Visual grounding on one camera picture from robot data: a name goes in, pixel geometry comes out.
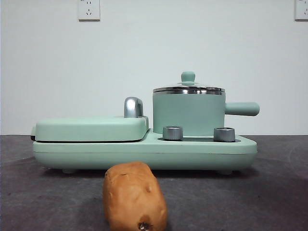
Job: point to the glass lid with green knob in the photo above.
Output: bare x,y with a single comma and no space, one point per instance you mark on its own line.
188,77

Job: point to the brown potato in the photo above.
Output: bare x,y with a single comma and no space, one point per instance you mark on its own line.
132,197

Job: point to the silver control knob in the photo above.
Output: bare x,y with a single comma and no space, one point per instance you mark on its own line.
223,134
172,132

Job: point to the green breakfast machine base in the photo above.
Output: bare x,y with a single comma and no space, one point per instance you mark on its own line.
144,154

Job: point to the white wall socket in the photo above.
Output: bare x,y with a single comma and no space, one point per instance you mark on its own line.
89,10
302,9

